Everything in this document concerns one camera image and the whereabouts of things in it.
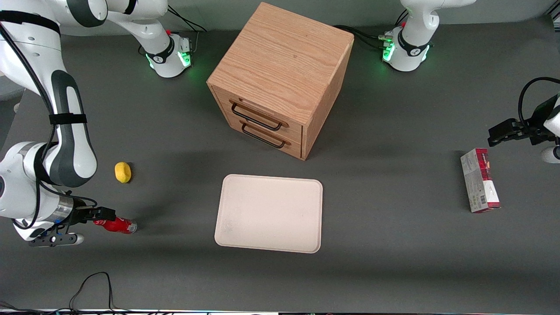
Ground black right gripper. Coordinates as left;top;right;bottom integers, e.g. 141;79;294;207
66;199;117;226

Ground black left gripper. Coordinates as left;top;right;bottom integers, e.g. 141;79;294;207
487;97;560;147

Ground red coke bottle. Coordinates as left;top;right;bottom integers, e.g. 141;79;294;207
93;217;138;235

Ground beige plastic tray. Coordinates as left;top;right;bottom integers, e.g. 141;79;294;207
214;174;324;254

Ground yellow lemon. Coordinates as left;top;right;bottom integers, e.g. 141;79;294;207
115;161;132;184

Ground red plaid carton box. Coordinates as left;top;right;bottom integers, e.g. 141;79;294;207
460;148;502;214

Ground wooden two-drawer cabinet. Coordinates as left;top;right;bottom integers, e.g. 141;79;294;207
206;2;355;161

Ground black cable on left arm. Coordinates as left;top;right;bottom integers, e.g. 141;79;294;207
518;77;560;128

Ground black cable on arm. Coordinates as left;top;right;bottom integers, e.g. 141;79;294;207
518;77;560;128
0;22;98;231

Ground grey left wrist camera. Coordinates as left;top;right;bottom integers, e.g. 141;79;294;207
540;146;560;164

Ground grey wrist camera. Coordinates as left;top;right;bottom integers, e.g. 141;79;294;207
540;146;560;164
28;233;84;247

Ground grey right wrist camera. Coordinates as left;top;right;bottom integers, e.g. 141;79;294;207
28;233;84;247

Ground black looped floor cable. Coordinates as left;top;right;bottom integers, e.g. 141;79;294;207
69;271;118;312

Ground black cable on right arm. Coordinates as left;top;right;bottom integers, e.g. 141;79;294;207
0;22;98;231

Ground black left arm base cables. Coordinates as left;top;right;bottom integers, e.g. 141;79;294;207
334;24;388;50

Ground black arm base cables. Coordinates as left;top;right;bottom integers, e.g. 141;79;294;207
168;5;207;34
334;24;388;50

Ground black wire drawer handle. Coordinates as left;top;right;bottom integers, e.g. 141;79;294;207
231;102;284;132
240;123;287;149

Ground black right arm base cables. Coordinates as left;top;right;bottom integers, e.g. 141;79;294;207
168;5;207;34

